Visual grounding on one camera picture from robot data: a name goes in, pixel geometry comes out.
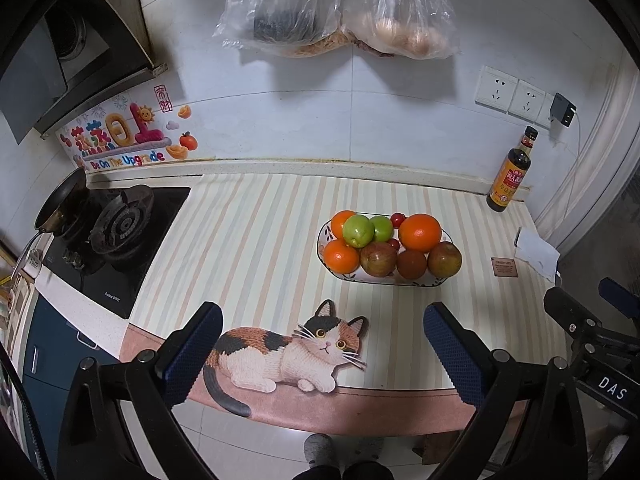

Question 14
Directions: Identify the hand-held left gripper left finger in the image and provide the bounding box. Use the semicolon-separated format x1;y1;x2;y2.
58;301;224;480

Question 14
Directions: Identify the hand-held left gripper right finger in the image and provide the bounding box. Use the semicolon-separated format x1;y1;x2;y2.
423;301;588;480

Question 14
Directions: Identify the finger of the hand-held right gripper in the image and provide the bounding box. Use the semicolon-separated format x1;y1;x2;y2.
598;276;640;312
543;286;602;344

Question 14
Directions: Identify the red apple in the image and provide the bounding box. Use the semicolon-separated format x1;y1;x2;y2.
359;241;399;278
426;241;463;279

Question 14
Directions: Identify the floral ceramic bowl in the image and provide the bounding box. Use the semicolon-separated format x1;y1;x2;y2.
317;211;454;289

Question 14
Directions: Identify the dark red round fruit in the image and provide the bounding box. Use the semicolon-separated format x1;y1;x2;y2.
396;249;428;281

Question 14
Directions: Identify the small green fruit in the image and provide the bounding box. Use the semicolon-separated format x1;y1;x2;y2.
369;215;395;244

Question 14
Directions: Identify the large green fruit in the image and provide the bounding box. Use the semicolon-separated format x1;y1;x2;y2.
342;214;376;249

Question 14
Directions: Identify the white paper tissue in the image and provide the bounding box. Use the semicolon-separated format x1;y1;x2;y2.
514;227;561;281

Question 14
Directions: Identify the brown square coaster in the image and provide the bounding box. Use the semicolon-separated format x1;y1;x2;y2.
490;256;519;278

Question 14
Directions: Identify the brown wooden block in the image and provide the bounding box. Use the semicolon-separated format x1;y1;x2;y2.
412;429;464;466

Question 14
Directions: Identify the striped cat mat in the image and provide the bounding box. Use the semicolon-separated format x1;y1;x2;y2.
119;172;568;435

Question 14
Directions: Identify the orange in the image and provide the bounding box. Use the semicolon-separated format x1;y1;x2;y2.
398;213;443;254
322;238;362;275
330;210;357;241

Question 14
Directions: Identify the person's grey socked foot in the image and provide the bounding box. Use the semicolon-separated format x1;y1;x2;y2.
303;433;335;467
342;437;386;466

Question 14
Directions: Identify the person's dark trouser leg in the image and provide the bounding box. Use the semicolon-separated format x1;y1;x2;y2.
292;464;342;480
343;461;396;480

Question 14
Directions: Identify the black gas stove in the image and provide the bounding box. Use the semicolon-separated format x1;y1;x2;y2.
42;186;192;320

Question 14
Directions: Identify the blue cabinet door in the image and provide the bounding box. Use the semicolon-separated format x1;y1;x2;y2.
20;292;122;461

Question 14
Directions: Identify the soy sauce bottle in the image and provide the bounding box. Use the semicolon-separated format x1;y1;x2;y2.
486;125;540;213

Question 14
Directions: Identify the black burner grate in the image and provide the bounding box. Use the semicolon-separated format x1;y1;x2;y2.
89;184;155;262

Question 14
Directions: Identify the white cup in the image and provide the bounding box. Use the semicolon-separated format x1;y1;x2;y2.
23;248;46;280

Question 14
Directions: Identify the black plug charger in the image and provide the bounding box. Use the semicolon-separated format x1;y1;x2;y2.
549;92;578;129

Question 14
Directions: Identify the black frying pan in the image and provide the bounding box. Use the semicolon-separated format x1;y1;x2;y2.
13;167;89;281

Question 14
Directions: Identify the range hood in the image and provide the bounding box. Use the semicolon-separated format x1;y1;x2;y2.
0;0;169;144

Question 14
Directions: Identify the clear plastic bag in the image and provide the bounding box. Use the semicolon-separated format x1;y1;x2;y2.
214;0;347;59
340;0;459;61

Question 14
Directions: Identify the white charger cable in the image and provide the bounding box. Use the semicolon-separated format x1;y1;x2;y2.
530;109;584;226

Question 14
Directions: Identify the black cable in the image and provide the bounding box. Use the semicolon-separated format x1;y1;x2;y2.
0;345;56;480

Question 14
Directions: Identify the white wall socket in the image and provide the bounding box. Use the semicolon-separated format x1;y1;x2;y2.
474;64;520;110
534;92;557;129
507;78;549;116

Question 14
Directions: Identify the colourful wall sticker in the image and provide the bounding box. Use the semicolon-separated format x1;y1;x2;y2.
56;85;196;171

